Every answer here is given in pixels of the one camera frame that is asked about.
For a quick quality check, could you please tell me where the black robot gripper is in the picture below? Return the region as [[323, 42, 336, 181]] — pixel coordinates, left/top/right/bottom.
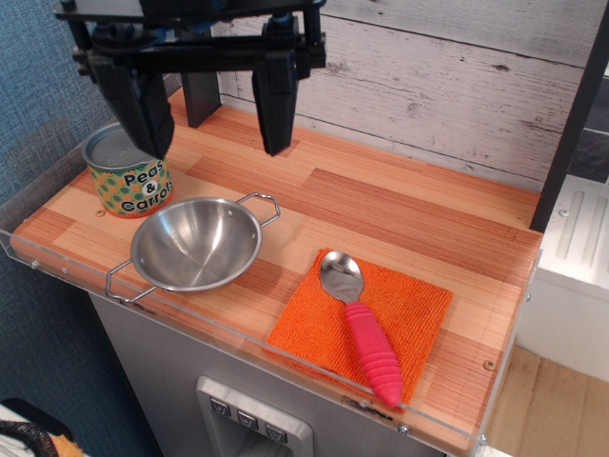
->
[[53, 1, 326, 159]]

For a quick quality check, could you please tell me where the peas and carrots can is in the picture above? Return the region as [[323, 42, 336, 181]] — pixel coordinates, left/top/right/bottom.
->
[[81, 123, 173, 218]]

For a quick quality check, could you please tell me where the orange cloth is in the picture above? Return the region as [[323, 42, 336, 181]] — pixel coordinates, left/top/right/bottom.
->
[[266, 248, 454, 407]]

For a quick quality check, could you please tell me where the clear acrylic edge guard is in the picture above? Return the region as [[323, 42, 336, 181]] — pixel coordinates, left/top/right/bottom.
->
[[0, 227, 543, 447]]

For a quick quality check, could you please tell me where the grey toy fridge cabinet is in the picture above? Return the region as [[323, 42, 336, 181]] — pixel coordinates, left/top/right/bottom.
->
[[91, 295, 440, 456]]

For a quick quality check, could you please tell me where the stainless steel bowl with handles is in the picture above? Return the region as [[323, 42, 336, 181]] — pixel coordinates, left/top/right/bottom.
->
[[106, 192, 281, 304]]

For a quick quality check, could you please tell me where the spoon with pink handle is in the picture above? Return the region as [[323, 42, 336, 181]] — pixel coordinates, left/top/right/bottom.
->
[[320, 250, 403, 407]]

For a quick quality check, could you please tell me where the dark vertical frame post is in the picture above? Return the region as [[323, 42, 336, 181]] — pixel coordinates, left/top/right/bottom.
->
[[529, 2, 608, 233]]

